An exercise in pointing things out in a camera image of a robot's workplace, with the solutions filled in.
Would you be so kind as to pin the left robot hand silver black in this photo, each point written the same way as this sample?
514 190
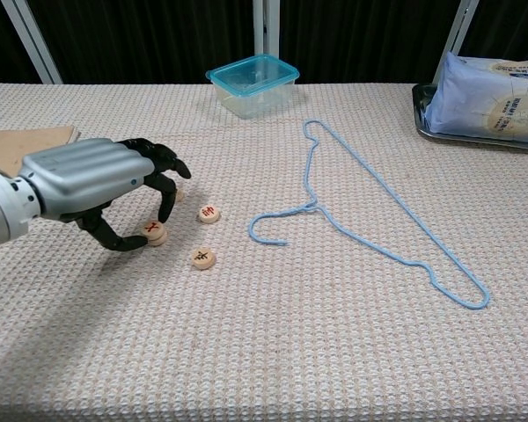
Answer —
88 171

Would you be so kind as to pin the wooden button bottom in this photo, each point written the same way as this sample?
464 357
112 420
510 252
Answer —
153 228

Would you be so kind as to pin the wooden button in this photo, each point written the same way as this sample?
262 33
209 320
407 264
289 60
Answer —
153 228
162 241
210 213
203 257
180 195

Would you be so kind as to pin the brown spiral notebook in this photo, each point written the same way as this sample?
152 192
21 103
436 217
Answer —
17 145

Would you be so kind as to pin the clear plastic box teal lid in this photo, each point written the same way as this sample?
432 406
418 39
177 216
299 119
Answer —
251 74

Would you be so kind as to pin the beige woven tablecloth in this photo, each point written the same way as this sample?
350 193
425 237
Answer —
290 351

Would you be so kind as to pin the dark metal tray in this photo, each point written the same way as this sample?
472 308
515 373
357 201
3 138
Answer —
420 110

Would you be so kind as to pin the blue tissue pack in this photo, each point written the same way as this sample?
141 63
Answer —
479 101

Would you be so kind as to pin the grey metal frame post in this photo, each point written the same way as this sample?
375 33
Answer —
457 35
31 39
265 26

